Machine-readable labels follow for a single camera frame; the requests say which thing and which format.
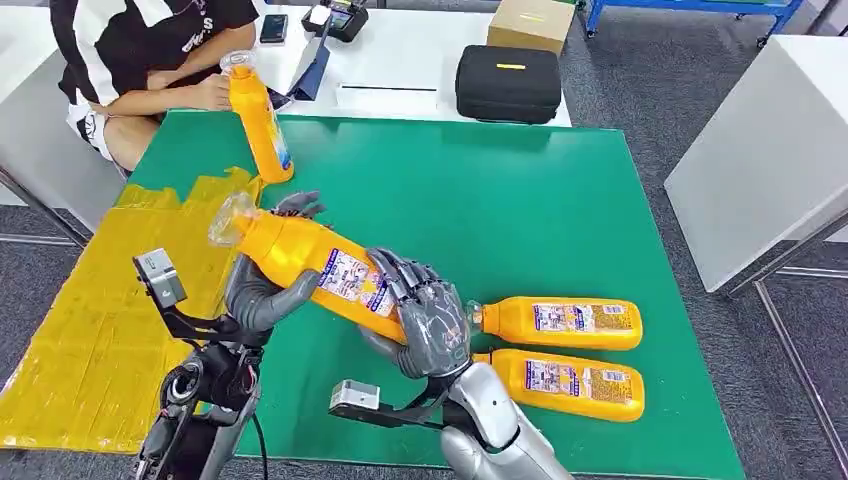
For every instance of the cardboard box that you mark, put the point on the cardboard box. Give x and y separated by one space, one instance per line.
530 23

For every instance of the white table with metal leg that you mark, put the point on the white table with metal leg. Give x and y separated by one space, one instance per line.
40 132

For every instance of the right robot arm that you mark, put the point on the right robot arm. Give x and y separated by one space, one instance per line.
490 411

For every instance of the blue metal rack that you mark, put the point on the blue metal rack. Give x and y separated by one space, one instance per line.
689 5

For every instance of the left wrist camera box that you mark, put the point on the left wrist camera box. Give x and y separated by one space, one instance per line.
160 278

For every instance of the white side table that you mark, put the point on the white side table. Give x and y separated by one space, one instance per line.
762 166

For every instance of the black desk device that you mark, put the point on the black desk device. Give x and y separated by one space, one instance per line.
338 20

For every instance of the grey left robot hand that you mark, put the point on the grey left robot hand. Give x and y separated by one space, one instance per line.
255 305

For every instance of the orange drink bottle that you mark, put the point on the orange drink bottle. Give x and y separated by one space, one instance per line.
298 248
563 323
570 385
262 126

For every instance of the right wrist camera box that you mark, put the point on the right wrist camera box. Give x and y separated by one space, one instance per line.
354 396

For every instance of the black smartphone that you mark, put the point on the black smartphone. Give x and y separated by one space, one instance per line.
273 28

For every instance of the green table mat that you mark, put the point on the green table mat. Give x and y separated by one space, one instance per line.
503 212

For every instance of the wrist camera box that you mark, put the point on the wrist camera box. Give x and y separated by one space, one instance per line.
354 396
160 278

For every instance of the black zip case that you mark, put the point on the black zip case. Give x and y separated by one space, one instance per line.
507 83

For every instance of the person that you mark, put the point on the person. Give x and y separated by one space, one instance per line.
132 40

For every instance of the tablet in blue cover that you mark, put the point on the tablet in blue cover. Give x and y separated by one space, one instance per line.
311 66

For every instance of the yellow sheet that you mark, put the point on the yellow sheet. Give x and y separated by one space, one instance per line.
99 331

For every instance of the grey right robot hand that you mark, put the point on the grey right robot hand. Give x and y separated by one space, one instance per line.
434 324

